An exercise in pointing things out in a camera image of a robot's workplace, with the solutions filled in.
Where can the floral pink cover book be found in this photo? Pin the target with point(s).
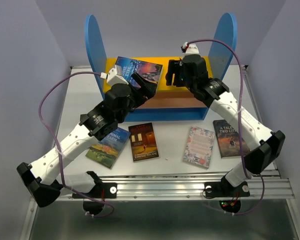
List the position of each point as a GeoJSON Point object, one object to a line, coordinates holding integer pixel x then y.
{"type": "Point", "coordinates": [199, 147]}

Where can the Jane Eyre blue book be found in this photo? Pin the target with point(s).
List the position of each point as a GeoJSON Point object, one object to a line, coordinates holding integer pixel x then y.
{"type": "Point", "coordinates": [150, 71]}

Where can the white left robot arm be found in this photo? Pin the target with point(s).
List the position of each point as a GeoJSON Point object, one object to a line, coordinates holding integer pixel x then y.
{"type": "Point", "coordinates": [44, 178]}

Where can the aluminium mounting rail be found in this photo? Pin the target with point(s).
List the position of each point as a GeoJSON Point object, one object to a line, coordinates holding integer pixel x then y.
{"type": "Point", "coordinates": [187, 187]}

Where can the Tale of Two Cities book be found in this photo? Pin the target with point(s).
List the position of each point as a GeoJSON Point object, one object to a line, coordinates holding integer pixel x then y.
{"type": "Point", "coordinates": [227, 139]}

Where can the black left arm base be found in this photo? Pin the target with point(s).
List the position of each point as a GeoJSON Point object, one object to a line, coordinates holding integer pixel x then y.
{"type": "Point", "coordinates": [101, 192]}

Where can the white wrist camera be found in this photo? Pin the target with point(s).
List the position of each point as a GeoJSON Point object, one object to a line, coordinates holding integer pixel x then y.
{"type": "Point", "coordinates": [190, 49]}
{"type": "Point", "coordinates": [114, 76]}

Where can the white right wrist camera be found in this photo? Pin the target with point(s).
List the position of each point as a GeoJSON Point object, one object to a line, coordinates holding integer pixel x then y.
{"type": "Point", "coordinates": [190, 49]}

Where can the Edward Tulane brown book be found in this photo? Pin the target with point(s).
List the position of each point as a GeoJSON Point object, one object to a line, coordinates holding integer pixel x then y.
{"type": "Point", "coordinates": [143, 142]}

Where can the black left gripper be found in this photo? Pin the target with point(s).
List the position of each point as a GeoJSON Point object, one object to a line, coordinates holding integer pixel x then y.
{"type": "Point", "coordinates": [148, 89]}

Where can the blue yellow wooden bookshelf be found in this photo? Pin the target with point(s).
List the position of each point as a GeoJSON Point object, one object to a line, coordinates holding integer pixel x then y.
{"type": "Point", "coordinates": [170, 103]}

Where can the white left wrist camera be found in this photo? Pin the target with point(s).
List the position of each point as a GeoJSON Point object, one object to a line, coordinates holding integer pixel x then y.
{"type": "Point", "coordinates": [114, 76]}

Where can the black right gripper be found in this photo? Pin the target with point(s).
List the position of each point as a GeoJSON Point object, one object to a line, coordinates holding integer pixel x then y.
{"type": "Point", "coordinates": [174, 68]}

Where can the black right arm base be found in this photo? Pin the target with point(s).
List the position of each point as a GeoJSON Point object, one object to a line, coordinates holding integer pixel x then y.
{"type": "Point", "coordinates": [229, 196]}

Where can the Animal Farm book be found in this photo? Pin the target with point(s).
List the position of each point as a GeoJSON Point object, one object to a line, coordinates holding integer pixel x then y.
{"type": "Point", "coordinates": [107, 150]}

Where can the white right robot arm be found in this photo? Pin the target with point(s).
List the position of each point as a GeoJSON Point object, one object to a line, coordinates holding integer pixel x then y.
{"type": "Point", "coordinates": [265, 145]}

